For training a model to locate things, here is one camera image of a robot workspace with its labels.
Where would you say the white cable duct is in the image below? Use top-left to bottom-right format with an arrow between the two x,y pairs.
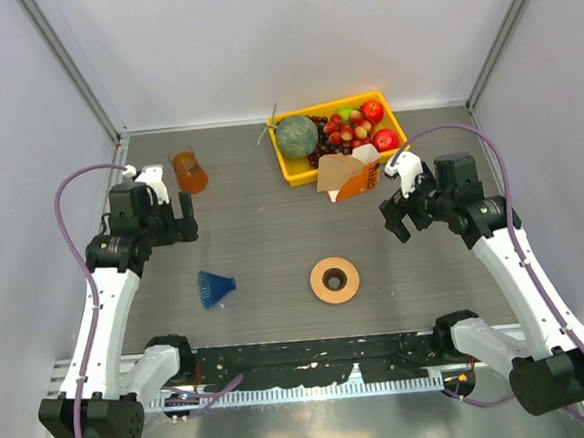
148,372 -> 445,413

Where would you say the orange coffee filter box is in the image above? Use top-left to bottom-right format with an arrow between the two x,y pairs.
326,144 -> 380,203

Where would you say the green melon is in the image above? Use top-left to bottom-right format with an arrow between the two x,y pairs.
276,115 -> 319,158

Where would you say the wooden ring collar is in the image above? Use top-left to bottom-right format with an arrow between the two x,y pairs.
309,257 -> 361,305

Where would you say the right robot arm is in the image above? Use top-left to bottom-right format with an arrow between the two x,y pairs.
379,152 -> 584,416

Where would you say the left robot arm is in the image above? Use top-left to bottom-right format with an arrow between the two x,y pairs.
38,182 -> 198,438

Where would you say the green apple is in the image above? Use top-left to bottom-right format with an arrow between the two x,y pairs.
335,107 -> 356,122

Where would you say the dark grape bunch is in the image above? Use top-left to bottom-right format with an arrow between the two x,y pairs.
308,114 -> 353,168

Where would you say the yellow plastic tray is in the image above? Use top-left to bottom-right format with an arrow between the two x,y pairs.
266,91 -> 407,187

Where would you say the red apple back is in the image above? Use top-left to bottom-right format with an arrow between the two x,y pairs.
360,100 -> 385,124

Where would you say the blue plastic dripper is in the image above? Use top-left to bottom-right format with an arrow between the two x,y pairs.
197,270 -> 237,309

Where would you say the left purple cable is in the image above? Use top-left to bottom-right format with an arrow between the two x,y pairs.
51,161 -> 153,438

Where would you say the brown paper coffee filter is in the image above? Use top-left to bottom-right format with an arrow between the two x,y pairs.
317,153 -> 364,192

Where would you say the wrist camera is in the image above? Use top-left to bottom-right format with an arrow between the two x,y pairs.
384,151 -> 423,198
121,164 -> 170,205

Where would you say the red apple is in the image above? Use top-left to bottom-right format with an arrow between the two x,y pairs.
371,128 -> 400,153
360,100 -> 385,124

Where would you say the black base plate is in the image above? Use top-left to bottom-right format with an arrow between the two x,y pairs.
180,332 -> 468,392

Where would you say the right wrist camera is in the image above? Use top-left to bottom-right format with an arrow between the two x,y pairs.
384,151 -> 423,198

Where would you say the orange glass carafe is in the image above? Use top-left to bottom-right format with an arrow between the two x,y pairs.
167,147 -> 208,194

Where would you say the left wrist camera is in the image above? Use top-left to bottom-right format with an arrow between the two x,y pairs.
121,164 -> 170,205

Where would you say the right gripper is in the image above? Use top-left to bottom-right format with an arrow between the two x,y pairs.
377,162 -> 457,244

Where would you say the red apple front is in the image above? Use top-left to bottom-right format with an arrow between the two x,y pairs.
371,128 -> 400,153

